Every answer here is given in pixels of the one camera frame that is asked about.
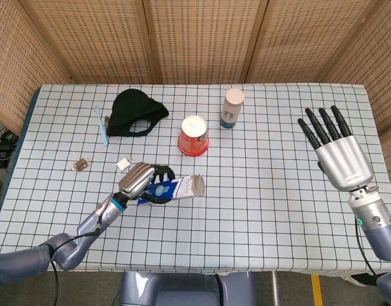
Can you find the white wrapped candy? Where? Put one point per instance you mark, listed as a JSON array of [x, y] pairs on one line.
[[123, 164]]

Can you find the black knit cap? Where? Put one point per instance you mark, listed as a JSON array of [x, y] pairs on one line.
[[132, 108]]

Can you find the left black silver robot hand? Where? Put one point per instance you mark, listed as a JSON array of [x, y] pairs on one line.
[[136, 180]]

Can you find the blue-grey robot torso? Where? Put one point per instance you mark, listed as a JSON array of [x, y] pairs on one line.
[[182, 291]]

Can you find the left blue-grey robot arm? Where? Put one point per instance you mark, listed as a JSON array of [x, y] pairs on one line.
[[68, 252]]

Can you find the woven wooden folding screen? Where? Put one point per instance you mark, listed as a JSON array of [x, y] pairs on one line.
[[198, 38]]

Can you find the red paper cup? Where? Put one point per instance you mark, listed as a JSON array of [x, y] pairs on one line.
[[194, 137]]

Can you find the blue white toothpaste box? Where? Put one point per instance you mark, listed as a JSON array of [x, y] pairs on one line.
[[182, 188]]

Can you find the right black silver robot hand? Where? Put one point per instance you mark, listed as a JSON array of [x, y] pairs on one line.
[[345, 162]]

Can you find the blue checkered tablecloth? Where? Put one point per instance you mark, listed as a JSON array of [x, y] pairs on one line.
[[246, 223]]

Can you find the light blue toothbrush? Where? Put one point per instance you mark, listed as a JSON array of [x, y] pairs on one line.
[[101, 127]]

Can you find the white table leg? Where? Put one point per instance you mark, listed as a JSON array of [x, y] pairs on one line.
[[274, 287]]

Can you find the white bottle with pink lid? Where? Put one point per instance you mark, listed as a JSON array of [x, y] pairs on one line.
[[231, 111]]

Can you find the brown wrapped candy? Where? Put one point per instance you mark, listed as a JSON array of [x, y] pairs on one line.
[[80, 164]]

